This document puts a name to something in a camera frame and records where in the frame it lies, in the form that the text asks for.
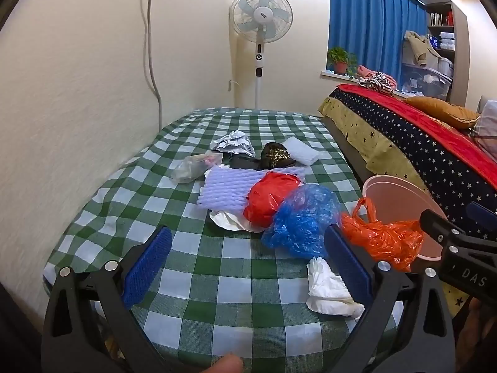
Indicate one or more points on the red blanket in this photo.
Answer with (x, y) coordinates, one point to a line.
(392, 107)

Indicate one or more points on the blue curtain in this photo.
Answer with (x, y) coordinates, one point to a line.
(369, 19)

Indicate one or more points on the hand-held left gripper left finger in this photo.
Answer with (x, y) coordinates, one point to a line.
(149, 268)

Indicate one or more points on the clear plastic bag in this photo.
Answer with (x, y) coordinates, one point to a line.
(190, 169)

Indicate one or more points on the person's left hand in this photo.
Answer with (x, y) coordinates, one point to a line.
(228, 364)

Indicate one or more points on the orange pillow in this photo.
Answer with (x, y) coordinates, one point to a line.
(442, 110)

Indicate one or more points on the crumpled silver white wrapper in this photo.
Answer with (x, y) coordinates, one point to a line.
(233, 142)

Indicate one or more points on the red plastic bag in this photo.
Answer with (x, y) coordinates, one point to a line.
(264, 198)

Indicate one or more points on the black flat pouch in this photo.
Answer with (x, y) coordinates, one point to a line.
(242, 162)

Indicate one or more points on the white plastic bag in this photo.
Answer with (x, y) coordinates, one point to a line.
(229, 219)

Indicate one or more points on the black gold patterned bag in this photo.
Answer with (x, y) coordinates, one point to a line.
(275, 155)

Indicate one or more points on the grey plaid pillow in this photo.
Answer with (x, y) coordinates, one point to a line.
(487, 124)

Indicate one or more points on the pink cloth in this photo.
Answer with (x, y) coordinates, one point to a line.
(367, 70)

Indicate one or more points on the white wall outlet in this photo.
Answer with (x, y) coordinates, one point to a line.
(231, 84)

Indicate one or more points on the beige jacket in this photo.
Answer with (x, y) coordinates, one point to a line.
(417, 48)

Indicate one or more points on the orange plastic bag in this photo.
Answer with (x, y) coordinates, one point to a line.
(380, 237)

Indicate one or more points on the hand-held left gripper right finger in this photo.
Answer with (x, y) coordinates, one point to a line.
(349, 264)

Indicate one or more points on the white tissue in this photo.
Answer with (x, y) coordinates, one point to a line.
(326, 287)

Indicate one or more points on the blue plastic bag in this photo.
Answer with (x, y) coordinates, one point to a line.
(306, 217)

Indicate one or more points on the potted green plant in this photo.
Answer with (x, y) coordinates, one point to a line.
(341, 55)

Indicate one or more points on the white standing fan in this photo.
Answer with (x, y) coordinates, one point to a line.
(260, 15)

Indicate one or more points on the wooden bookshelf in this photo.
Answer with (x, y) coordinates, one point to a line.
(440, 17)

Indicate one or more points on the clear plastic storage box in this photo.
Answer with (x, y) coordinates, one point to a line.
(427, 81)

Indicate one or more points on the dark star patterned blanket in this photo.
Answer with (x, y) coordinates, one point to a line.
(407, 140)

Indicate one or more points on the green checkered bed sheet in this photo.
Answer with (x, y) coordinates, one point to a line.
(194, 291)

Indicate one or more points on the white foam piece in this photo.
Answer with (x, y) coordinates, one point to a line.
(301, 149)

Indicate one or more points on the purple foam wrap sheet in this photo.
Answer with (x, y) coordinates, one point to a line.
(225, 190)

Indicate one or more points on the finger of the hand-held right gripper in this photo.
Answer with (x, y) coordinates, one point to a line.
(481, 213)
(438, 223)

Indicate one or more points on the pink plastic bin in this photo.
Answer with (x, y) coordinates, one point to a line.
(392, 198)

